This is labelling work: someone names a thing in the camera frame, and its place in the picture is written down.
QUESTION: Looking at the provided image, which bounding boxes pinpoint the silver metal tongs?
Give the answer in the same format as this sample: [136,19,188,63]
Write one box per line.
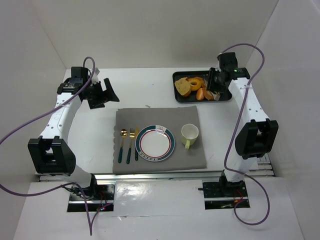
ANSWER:
[211,91,221,102]

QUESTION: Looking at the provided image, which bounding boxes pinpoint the small orange bread roll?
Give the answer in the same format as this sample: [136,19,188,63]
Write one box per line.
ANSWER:
[196,87,206,101]

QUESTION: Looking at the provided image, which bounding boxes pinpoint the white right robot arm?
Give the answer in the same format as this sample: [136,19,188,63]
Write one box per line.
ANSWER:
[207,68,279,197]

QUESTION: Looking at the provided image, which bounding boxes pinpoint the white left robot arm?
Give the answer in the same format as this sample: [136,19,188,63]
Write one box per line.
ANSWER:
[27,78,119,198]

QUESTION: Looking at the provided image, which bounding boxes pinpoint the brown crust bread slice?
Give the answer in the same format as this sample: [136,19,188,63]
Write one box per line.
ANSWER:
[202,87,215,101]

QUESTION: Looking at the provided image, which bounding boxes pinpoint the seeded bread slice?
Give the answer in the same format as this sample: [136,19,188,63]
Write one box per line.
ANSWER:
[174,77,192,97]

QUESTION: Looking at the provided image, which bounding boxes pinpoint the black food tray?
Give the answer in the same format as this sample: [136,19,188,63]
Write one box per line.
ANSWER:
[172,69,233,104]

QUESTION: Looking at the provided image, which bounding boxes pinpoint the orange glazed donut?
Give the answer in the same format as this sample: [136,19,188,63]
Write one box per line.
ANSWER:
[188,77,205,92]

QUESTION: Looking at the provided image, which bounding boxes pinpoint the pale green mug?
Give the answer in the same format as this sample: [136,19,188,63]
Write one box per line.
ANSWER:
[181,123,199,149]

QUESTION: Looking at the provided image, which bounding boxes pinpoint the white plate green red rim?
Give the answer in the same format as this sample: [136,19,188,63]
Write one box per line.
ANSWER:
[135,125,176,163]

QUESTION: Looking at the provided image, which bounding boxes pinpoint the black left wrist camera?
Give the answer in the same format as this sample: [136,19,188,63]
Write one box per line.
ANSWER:
[71,66,91,84]

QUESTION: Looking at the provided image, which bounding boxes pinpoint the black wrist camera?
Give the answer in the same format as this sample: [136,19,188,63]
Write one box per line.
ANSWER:
[71,66,91,84]
[217,52,238,72]

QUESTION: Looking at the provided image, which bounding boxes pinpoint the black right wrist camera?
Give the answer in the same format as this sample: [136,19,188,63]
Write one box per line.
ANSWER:
[217,52,238,72]

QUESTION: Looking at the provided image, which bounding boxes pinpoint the gold spoon green handle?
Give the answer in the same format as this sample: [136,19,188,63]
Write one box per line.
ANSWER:
[117,129,128,164]

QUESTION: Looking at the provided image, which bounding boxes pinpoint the gold fork green handle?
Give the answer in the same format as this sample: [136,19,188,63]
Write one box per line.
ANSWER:
[126,128,136,164]

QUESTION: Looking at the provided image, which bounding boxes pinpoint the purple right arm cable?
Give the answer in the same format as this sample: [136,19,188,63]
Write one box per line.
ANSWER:
[221,43,271,226]

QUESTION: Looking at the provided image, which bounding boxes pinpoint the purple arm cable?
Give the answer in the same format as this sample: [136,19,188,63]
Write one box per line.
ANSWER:
[221,43,271,226]
[0,56,99,236]

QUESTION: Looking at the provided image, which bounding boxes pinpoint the gold knife green handle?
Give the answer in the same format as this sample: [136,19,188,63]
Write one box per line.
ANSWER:
[134,126,140,162]

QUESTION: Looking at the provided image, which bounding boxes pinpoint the aluminium rail front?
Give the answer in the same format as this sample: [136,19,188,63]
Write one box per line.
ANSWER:
[39,169,275,182]

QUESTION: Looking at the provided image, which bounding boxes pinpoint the aluminium rail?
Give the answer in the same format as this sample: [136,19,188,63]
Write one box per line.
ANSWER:
[231,67,273,171]
[39,169,275,182]

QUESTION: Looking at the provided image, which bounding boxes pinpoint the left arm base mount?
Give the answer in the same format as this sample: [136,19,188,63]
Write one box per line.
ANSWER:
[67,183,115,213]

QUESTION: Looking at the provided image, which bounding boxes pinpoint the aluminium rail right side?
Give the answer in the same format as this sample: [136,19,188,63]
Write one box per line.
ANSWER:
[231,67,273,171]

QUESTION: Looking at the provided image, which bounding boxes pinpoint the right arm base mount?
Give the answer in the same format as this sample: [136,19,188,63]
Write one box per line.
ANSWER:
[198,181,250,210]

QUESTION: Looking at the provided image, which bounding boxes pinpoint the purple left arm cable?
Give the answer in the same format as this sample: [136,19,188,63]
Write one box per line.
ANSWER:
[0,56,99,236]

